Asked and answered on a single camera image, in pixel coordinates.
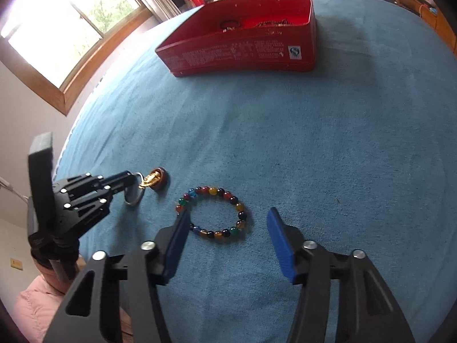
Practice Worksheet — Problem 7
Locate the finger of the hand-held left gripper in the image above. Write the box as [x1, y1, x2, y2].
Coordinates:
[63, 182, 137, 211]
[57, 171, 139, 196]

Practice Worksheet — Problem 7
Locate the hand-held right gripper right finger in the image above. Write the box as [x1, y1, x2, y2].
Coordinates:
[266, 207, 417, 343]

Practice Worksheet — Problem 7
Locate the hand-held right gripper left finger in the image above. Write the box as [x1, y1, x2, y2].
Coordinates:
[43, 207, 192, 343]

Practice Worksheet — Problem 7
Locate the silver clasp bracelet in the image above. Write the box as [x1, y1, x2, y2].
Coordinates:
[123, 172, 147, 208]

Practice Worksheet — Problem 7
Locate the multicoloured bead bracelet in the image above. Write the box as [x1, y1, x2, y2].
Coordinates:
[175, 185, 249, 242]

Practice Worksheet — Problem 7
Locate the red tin box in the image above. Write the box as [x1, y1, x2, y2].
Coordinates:
[155, 0, 317, 78]

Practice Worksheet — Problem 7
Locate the brown wooden bead bracelet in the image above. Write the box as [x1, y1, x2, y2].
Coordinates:
[255, 19, 295, 28]

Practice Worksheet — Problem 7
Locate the person's left forearm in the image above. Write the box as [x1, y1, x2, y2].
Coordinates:
[13, 274, 78, 343]

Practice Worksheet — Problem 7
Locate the round amber gold pendant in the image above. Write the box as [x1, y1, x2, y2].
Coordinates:
[139, 167, 169, 193]

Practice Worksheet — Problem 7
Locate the blue bed blanket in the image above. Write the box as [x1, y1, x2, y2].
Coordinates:
[53, 0, 457, 343]

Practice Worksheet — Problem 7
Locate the wooden desk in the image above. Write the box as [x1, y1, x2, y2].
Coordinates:
[390, 0, 457, 55]

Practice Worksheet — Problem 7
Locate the white cable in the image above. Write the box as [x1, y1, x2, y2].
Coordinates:
[0, 176, 30, 201]

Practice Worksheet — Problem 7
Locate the large wooden frame window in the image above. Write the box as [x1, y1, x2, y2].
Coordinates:
[0, 0, 153, 116]

